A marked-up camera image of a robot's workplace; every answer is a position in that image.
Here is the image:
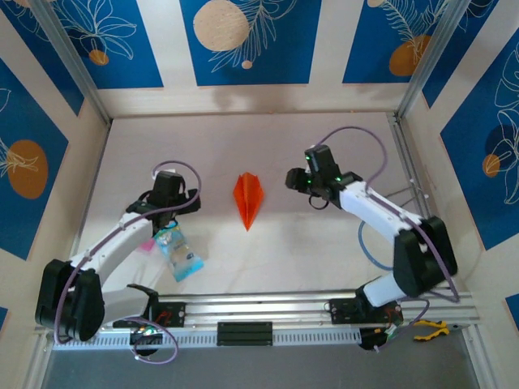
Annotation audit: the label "orange paper sheet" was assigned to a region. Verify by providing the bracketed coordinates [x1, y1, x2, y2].
[232, 171, 266, 233]

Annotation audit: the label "blue snack packet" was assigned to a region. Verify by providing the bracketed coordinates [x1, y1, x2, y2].
[153, 224, 205, 284]

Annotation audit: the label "black controller board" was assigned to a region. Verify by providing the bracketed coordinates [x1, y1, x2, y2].
[129, 327, 164, 346]
[358, 327, 397, 352]

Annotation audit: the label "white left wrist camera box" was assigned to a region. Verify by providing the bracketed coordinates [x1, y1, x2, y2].
[150, 168, 179, 182]

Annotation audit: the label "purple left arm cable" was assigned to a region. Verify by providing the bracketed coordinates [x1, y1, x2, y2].
[53, 160, 203, 365]

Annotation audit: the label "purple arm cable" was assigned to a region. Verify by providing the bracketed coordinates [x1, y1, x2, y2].
[53, 160, 203, 365]
[314, 126, 461, 353]

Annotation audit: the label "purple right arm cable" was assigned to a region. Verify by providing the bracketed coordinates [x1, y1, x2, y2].
[314, 126, 461, 353]

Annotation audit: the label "aluminium side rail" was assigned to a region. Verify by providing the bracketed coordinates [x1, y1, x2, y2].
[387, 113, 456, 291]

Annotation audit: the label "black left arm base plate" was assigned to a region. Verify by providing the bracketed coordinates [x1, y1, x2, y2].
[112, 301, 187, 329]

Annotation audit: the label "aluminium frame rail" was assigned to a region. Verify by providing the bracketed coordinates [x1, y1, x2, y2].
[34, 291, 482, 336]

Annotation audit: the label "black rail bracket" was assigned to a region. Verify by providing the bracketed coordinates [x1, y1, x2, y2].
[217, 322, 273, 347]

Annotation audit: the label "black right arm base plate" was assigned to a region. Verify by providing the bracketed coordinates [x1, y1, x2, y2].
[328, 298, 405, 325]

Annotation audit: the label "aluminium frame post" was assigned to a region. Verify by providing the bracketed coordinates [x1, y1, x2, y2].
[30, 0, 113, 125]
[395, 0, 474, 121]

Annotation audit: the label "grey slotted cable duct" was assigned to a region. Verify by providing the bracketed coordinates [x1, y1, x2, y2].
[50, 327, 362, 352]

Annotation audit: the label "yellow handled pliers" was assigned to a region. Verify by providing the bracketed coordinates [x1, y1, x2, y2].
[411, 318, 471, 341]

